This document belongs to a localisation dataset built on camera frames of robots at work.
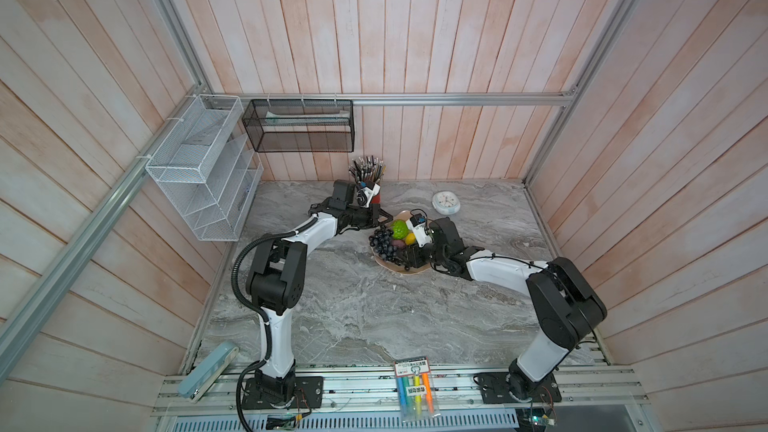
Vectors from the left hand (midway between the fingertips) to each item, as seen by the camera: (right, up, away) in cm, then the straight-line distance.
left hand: (393, 221), depth 91 cm
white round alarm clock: (+21, +6, +19) cm, 29 cm away
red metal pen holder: (-5, +8, +24) cm, 25 cm away
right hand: (+3, -9, +1) cm, 9 cm away
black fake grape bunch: (-3, -7, 0) cm, 7 cm away
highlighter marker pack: (+5, -41, -18) cm, 45 cm away
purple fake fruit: (+2, -7, +4) cm, 8 cm away
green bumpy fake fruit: (+3, -3, +4) cm, 6 cm away
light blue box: (-49, -39, -18) cm, 65 cm away
